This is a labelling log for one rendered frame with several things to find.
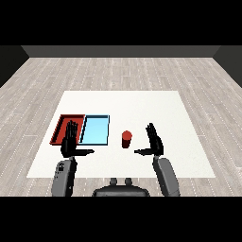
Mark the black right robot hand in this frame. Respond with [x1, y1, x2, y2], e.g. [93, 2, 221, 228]
[133, 122, 164, 157]

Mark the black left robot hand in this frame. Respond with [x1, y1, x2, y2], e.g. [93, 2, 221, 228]
[60, 119, 95, 159]

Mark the red shallow open box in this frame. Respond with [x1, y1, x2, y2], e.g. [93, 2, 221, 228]
[49, 113, 86, 147]

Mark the small red can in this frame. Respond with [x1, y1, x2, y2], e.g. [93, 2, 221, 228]
[121, 130, 133, 149]

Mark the light blue shallow open box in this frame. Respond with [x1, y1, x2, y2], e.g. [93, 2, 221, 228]
[78, 114, 111, 147]

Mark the dark grey robot body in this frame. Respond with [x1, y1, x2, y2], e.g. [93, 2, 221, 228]
[92, 178, 151, 198]

